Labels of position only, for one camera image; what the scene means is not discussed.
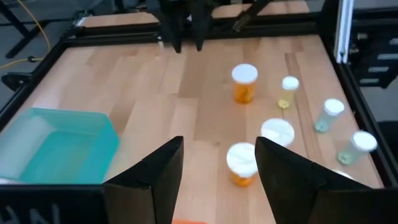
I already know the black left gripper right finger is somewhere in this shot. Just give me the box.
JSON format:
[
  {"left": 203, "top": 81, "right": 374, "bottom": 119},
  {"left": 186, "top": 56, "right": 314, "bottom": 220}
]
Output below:
[{"left": 254, "top": 136, "right": 371, "bottom": 224}]

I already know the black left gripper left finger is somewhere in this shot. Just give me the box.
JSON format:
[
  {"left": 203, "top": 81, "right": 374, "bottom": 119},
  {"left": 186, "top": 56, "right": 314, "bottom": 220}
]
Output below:
[{"left": 103, "top": 135, "right": 185, "bottom": 224}]

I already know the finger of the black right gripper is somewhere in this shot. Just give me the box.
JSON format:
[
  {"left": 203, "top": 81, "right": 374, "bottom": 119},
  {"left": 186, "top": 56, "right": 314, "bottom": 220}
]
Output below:
[
  {"left": 160, "top": 0, "right": 188, "bottom": 54},
  {"left": 190, "top": 0, "right": 216, "bottom": 52}
]

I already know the small green pill bottle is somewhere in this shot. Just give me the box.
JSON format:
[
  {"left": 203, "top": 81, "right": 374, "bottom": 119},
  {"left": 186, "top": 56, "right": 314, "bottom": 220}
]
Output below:
[
  {"left": 336, "top": 130, "right": 378, "bottom": 166},
  {"left": 313, "top": 98, "right": 345, "bottom": 134}
]

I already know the small yellow pill bottle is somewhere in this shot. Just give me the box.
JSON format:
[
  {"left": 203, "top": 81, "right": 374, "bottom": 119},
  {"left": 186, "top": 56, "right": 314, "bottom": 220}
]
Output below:
[{"left": 277, "top": 76, "right": 300, "bottom": 110}]

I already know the orange translucent plastic bin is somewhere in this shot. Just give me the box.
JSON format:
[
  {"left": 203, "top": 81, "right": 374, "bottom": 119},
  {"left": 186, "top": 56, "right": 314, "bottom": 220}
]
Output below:
[{"left": 172, "top": 219, "right": 208, "bottom": 224}]

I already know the teal translucent plastic bin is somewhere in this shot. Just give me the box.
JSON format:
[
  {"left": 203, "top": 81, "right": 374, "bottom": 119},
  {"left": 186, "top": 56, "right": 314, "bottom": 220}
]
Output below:
[{"left": 0, "top": 107, "right": 121, "bottom": 185}]

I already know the black control box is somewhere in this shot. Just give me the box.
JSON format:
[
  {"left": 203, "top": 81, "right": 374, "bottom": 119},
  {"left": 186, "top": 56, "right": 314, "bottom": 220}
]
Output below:
[{"left": 349, "top": 9, "right": 398, "bottom": 90}]

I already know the black metal table frame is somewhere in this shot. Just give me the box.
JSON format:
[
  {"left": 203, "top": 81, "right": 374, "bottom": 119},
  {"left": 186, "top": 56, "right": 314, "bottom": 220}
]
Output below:
[{"left": 0, "top": 0, "right": 398, "bottom": 189}]

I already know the silver aluminium bracket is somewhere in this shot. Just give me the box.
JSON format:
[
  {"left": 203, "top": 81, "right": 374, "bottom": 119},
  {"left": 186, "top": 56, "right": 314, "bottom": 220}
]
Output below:
[{"left": 333, "top": 0, "right": 355, "bottom": 65}]

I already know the black desk leg frame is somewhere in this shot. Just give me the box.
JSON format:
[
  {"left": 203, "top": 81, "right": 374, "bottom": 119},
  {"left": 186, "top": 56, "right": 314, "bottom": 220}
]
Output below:
[{"left": 0, "top": 0, "right": 49, "bottom": 60}]

